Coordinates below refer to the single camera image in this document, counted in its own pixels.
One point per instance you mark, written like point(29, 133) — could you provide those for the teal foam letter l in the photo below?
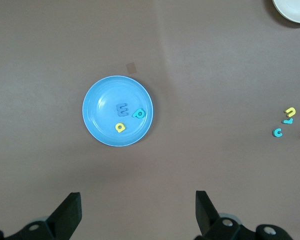
point(287, 121)

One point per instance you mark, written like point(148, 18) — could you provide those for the yellow letter d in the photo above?
point(120, 128)

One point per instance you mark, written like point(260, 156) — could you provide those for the beige plate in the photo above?
point(295, 10)

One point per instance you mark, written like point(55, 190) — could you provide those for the teal foam letter p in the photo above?
point(139, 113)

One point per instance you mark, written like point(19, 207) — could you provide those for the brown tape patch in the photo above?
point(131, 68)

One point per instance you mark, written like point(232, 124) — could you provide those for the teal foam letter c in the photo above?
point(275, 132)

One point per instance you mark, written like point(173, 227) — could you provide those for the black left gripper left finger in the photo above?
point(65, 217)

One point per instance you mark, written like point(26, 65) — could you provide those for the blue plate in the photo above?
point(102, 95)

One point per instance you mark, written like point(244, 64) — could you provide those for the yellow foam letter u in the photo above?
point(290, 110)

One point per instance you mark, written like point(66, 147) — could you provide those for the blue foam letter m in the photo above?
point(121, 110)

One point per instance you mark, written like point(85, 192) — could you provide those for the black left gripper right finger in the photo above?
point(207, 220)

